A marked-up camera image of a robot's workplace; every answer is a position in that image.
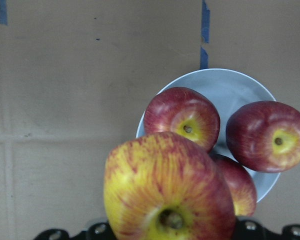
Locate red apple plate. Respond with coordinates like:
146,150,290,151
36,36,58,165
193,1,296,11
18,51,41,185
210,153,257,217
143,87,221,152
225,100,300,173

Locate light blue plate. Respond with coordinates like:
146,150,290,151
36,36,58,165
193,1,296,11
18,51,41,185
135,68,282,204

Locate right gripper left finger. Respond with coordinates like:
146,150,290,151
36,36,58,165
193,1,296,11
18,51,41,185
33,218,115,240

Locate red apple plate right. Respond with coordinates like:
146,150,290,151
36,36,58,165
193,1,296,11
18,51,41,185
225,100,300,173

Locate red yellow apple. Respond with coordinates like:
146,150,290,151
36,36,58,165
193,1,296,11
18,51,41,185
103,132,236,240

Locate red apple plate front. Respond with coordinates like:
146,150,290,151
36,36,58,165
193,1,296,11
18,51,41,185
210,153,257,217

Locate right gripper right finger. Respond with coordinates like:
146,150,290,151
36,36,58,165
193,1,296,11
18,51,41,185
233,216,300,240

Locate red apple plate left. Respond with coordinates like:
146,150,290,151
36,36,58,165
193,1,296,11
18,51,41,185
143,87,221,152

